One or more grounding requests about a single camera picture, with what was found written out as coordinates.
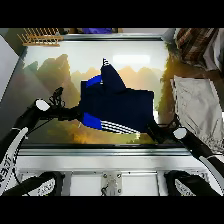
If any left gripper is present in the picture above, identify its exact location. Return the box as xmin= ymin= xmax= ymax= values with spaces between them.
xmin=60 ymin=106 xmax=82 ymax=123

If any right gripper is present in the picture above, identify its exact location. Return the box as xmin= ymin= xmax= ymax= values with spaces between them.
xmin=146 ymin=120 xmax=167 ymax=144

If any navy striped jacket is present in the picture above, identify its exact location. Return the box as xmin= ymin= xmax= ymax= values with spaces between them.
xmin=78 ymin=57 xmax=156 ymax=136

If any grey garment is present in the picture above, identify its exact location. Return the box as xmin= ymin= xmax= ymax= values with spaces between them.
xmin=170 ymin=75 xmax=224 ymax=155

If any purple garment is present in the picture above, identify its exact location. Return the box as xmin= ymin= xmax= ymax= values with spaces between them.
xmin=81 ymin=27 xmax=114 ymax=35

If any checked shirt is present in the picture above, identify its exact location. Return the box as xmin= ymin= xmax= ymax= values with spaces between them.
xmin=174 ymin=27 xmax=220 ymax=65

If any white garment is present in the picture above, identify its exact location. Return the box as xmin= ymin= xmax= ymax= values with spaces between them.
xmin=201 ymin=31 xmax=224 ymax=73

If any black cable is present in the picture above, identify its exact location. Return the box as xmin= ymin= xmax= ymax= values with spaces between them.
xmin=25 ymin=118 xmax=56 ymax=137

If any silver frame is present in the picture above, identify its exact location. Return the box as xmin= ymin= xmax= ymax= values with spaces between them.
xmin=14 ymin=33 xmax=222 ymax=197

